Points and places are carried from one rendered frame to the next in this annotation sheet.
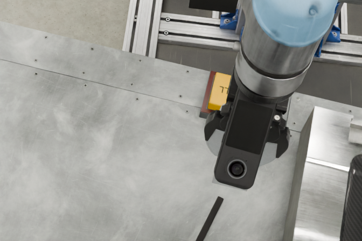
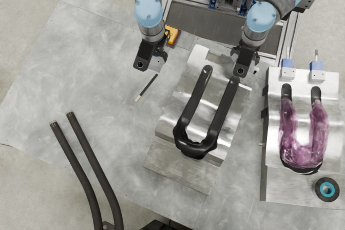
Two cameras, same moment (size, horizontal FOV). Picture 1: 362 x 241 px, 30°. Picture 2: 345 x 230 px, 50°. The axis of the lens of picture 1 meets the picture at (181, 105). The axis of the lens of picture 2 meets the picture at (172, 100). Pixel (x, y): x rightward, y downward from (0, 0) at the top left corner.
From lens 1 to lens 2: 0.54 m
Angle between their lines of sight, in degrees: 16
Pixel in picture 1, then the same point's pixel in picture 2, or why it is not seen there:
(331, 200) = (192, 80)
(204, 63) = (191, 13)
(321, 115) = (197, 48)
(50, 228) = (93, 76)
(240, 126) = (142, 50)
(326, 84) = not seen: hidden behind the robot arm
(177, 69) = not seen: hidden behind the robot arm
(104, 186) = (114, 64)
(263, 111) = (150, 45)
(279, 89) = (151, 39)
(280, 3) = (138, 14)
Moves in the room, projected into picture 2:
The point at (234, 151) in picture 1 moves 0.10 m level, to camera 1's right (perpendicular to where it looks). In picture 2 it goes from (139, 58) to (169, 67)
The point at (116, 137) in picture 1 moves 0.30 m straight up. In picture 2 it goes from (122, 45) to (107, 10)
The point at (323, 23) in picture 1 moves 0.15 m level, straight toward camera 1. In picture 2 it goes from (154, 21) to (120, 63)
